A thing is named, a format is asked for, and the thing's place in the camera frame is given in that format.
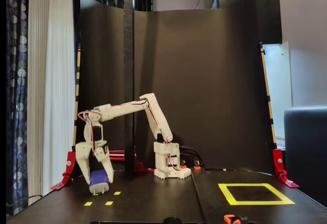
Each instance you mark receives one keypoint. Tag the white pleated curtain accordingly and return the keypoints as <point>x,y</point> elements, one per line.
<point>51,93</point>

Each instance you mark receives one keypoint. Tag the blue and white charger block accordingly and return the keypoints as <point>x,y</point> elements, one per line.
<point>99,179</point>

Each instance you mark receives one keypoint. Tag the white cabinet door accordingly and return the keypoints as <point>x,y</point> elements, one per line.
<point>277,88</point>

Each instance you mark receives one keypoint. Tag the dark blue armchair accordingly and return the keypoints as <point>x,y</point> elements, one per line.
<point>306,152</point>

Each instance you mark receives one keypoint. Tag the black backdrop board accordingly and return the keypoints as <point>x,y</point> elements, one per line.
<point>204,80</point>

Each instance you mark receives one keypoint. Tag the red screw clamp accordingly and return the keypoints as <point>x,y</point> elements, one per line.
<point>118,155</point>

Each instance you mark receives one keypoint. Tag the dark blue patterned curtain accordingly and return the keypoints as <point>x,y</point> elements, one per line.
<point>16,93</point>

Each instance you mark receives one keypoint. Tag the black round mount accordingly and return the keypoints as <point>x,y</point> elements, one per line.
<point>173,220</point>

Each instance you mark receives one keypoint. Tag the yellow black striped stick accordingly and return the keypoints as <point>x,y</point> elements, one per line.
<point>267,93</point>
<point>77,93</point>

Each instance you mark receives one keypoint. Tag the red post bracket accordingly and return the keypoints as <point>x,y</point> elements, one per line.
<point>139,167</point>

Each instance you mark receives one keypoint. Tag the yellow tape square outline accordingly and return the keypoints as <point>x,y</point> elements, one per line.
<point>255,203</point>

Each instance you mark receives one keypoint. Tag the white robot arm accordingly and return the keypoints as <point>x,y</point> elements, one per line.
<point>158,116</point>

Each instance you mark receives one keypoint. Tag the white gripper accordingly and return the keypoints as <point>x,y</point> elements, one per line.
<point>84,152</point>

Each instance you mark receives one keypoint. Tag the orange and black clamp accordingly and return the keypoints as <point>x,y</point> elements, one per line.
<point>230,219</point>

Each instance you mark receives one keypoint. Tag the red corner clamp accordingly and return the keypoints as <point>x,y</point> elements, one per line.
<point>69,166</point>
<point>279,162</point>

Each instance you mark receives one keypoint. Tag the small orange base clamp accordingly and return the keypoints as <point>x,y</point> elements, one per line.
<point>183,167</point>

